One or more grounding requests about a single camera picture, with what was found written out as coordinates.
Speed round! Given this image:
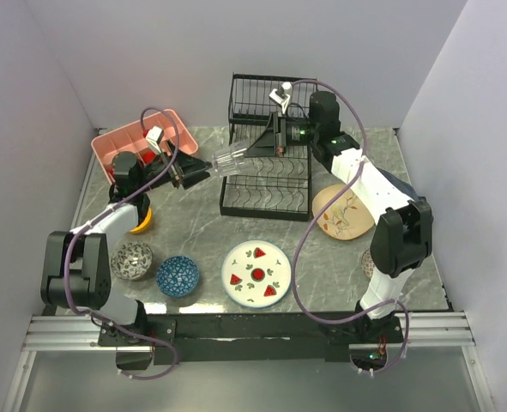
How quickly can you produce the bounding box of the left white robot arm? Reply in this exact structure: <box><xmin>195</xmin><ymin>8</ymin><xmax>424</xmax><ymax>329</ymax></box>
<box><xmin>40</xmin><ymin>144</ymin><xmax>212</xmax><ymax>345</ymax></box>

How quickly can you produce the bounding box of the red patterned small bowl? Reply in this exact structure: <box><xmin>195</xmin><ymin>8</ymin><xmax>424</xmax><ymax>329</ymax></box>
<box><xmin>360</xmin><ymin>250</ymin><xmax>374</xmax><ymax>279</ymax></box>

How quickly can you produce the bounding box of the black wire dish rack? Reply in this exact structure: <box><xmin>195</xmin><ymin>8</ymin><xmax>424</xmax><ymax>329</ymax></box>
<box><xmin>220</xmin><ymin>73</ymin><xmax>317</xmax><ymax>221</ymax></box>

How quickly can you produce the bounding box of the beige bird plate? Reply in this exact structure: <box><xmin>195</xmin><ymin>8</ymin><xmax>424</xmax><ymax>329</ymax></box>
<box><xmin>317</xmin><ymin>190</ymin><xmax>375</xmax><ymax>241</ymax></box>

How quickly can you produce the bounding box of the red item in tray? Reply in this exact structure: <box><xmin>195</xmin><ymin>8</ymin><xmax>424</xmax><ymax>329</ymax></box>
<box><xmin>138</xmin><ymin>148</ymin><xmax>160</xmax><ymax>166</ymax></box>

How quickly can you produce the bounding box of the blue triangle pattern bowl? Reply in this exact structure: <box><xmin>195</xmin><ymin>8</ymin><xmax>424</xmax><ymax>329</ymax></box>
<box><xmin>155</xmin><ymin>256</ymin><xmax>200</xmax><ymax>298</ymax></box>

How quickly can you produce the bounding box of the aluminium frame rail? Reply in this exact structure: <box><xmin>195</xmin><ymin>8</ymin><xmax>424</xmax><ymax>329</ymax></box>
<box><xmin>21</xmin><ymin>312</ymin><xmax>475</xmax><ymax>352</ymax></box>

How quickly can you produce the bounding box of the white watermelon plate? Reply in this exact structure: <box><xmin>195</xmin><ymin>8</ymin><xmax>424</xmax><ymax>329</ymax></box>
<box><xmin>221</xmin><ymin>240</ymin><xmax>291</xmax><ymax>309</ymax></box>

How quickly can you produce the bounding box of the clear plastic cup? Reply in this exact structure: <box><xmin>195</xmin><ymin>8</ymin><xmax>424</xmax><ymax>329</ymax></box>
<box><xmin>211</xmin><ymin>142</ymin><xmax>251</xmax><ymax>178</ymax></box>

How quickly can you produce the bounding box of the blue cloth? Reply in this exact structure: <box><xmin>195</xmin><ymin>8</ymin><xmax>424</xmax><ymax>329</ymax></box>
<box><xmin>379</xmin><ymin>168</ymin><xmax>426</xmax><ymax>201</ymax></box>

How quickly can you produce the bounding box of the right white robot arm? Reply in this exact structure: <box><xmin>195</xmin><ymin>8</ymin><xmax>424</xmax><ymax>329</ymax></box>
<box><xmin>297</xmin><ymin>85</ymin><xmax>433</xmax><ymax>342</ymax></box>

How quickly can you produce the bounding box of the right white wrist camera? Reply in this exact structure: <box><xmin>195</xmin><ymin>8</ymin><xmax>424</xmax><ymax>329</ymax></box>
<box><xmin>269</xmin><ymin>82</ymin><xmax>293</xmax><ymax>115</ymax></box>

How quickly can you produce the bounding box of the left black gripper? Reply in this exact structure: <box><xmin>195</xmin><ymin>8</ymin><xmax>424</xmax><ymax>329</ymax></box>
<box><xmin>136</xmin><ymin>140</ymin><xmax>213</xmax><ymax>193</ymax></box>

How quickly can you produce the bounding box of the pink compartment tray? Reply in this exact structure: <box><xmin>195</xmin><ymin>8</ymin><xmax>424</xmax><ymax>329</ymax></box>
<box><xmin>91</xmin><ymin>109</ymin><xmax>198</xmax><ymax>185</ymax></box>

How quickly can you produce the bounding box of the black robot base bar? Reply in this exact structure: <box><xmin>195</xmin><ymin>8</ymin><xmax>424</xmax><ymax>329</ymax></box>
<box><xmin>95</xmin><ymin>312</ymin><xmax>410</xmax><ymax>374</ymax></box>

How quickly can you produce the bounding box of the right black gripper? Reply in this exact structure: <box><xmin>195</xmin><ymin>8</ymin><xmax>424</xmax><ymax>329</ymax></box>
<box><xmin>243</xmin><ymin>112</ymin><xmax>318</xmax><ymax>159</ymax></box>

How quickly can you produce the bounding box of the grey patterned bowl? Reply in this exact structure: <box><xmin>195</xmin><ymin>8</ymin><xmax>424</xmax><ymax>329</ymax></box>
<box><xmin>111</xmin><ymin>241</ymin><xmax>154</xmax><ymax>282</ymax></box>

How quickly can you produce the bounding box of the orange bowl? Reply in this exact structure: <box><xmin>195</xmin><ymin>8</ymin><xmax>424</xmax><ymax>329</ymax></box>
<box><xmin>130</xmin><ymin>207</ymin><xmax>153</xmax><ymax>235</ymax></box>

